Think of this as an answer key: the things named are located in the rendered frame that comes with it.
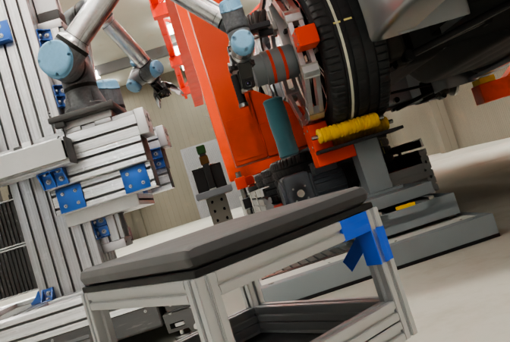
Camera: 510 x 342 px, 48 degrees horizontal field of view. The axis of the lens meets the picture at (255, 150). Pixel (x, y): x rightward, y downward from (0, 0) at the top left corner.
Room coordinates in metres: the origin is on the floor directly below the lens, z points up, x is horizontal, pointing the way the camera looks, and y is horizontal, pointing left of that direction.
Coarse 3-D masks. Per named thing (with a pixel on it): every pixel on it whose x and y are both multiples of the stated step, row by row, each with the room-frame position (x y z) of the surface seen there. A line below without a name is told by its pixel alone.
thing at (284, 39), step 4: (272, 8) 2.32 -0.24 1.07; (276, 12) 2.32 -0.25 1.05; (276, 16) 2.32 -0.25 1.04; (280, 16) 2.32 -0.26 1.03; (276, 20) 2.32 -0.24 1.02; (280, 20) 2.32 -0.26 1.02; (280, 24) 2.32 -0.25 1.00; (284, 24) 2.32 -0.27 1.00; (280, 28) 2.32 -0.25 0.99; (284, 28) 2.32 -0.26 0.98; (276, 32) 2.37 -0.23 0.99; (280, 32) 2.32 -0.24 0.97; (280, 36) 2.32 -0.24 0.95; (284, 36) 2.32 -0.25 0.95; (288, 36) 2.32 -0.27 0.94; (280, 40) 2.34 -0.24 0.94; (284, 40) 2.32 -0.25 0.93; (288, 40) 2.32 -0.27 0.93; (284, 44) 2.32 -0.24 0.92
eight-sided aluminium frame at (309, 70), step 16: (272, 0) 2.21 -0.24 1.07; (288, 0) 2.15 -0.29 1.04; (288, 16) 2.07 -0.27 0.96; (288, 32) 2.10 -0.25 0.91; (272, 48) 2.55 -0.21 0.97; (304, 64) 2.07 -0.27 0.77; (304, 80) 2.10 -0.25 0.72; (288, 96) 2.56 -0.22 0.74; (304, 96) 2.19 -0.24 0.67; (320, 96) 2.17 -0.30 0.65; (304, 112) 2.52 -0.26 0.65; (320, 112) 2.22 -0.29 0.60
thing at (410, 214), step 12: (408, 204) 2.07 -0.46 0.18; (420, 204) 2.07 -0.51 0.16; (432, 204) 2.07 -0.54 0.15; (444, 204) 2.08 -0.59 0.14; (456, 204) 2.08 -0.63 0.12; (384, 216) 2.06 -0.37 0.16; (396, 216) 2.06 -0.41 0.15; (408, 216) 2.07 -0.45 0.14; (420, 216) 2.07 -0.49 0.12; (432, 216) 2.07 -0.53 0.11; (444, 216) 2.08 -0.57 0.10; (384, 228) 2.06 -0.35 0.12; (396, 228) 2.06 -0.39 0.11; (408, 228) 2.07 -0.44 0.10
